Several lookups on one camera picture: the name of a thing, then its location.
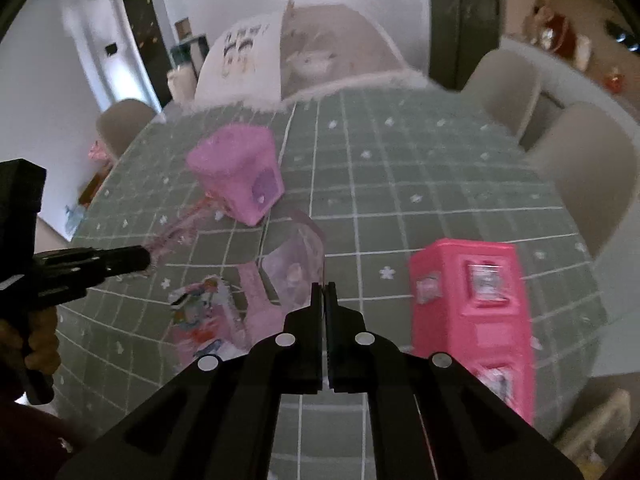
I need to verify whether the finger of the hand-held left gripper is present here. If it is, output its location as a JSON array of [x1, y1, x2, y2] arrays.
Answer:
[[32, 246, 153, 306]]

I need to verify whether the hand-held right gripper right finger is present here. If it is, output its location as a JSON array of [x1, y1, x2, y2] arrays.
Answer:
[[326, 282, 584, 480]]

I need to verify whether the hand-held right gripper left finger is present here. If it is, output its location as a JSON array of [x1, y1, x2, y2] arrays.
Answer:
[[55, 282, 324, 480]]

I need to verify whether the clear plastic package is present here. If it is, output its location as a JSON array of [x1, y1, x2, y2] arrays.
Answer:
[[257, 211, 327, 311]]

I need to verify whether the pink plastic wrapper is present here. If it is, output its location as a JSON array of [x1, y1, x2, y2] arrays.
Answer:
[[142, 192, 226, 266]]

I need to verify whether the person's left forearm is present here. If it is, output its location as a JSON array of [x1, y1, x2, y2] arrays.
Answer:
[[0, 360, 97, 480]]

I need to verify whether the person's left hand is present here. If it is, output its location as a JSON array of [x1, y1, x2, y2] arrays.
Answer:
[[0, 307, 62, 376]]

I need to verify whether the pale pink flat packet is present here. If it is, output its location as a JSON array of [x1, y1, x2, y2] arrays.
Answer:
[[235, 260, 284, 351]]

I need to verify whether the colourful printed plastic wrapper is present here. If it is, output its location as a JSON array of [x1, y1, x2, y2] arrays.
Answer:
[[169, 274, 246, 361]]

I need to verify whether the hot pink carton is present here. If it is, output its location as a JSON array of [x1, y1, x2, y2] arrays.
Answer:
[[409, 238, 537, 426]]

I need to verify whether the beige dining chair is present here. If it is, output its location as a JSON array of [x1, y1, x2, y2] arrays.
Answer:
[[525, 102, 637, 262], [462, 50, 542, 142], [96, 99, 159, 162]]

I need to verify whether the green grid tablecloth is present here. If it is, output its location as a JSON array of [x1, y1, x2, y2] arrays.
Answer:
[[52, 85, 608, 480]]

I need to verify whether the light pink box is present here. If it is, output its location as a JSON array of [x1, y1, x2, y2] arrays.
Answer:
[[186, 125, 286, 227]]

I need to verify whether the dark door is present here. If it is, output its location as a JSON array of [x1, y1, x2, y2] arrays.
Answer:
[[121, 0, 174, 109]]

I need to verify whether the white bottle green lid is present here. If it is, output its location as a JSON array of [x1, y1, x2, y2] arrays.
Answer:
[[167, 35, 209, 102]]

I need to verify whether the cartoon printed food cover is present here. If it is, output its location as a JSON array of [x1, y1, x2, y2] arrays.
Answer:
[[192, 2, 431, 112]]

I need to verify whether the dark glass cabinet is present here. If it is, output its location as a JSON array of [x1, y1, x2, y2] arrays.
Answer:
[[427, 0, 504, 93]]

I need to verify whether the red dressed doll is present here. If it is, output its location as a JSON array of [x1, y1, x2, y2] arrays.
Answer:
[[525, 0, 572, 52]]

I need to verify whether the black bar device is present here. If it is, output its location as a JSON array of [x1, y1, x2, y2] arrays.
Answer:
[[607, 22, 640, 52]]

